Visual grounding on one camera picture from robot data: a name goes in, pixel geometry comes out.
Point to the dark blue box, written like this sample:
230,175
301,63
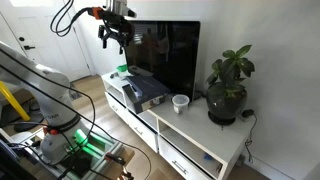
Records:
144,92

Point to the white tv cabinet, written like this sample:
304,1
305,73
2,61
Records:
184,137

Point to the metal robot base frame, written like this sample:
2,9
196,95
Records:
91,157

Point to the green potted plant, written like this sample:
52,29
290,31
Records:
225,80

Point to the blue object in shelf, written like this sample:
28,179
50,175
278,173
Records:
208,157

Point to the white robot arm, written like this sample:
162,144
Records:
51,89

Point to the white door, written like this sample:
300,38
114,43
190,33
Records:
30,22

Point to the yellow stand pole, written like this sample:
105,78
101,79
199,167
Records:
14,103

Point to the black flat screen monitor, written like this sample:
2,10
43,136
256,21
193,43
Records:
166,50

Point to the dark round plant pot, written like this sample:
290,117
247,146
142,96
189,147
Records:
224,106

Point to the clear plastic cup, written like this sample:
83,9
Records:
180,108

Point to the black power adapter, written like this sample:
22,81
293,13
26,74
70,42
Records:
247,113

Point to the green small object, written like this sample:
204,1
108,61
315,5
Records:
122,68

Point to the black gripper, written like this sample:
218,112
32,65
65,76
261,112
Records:
115,27

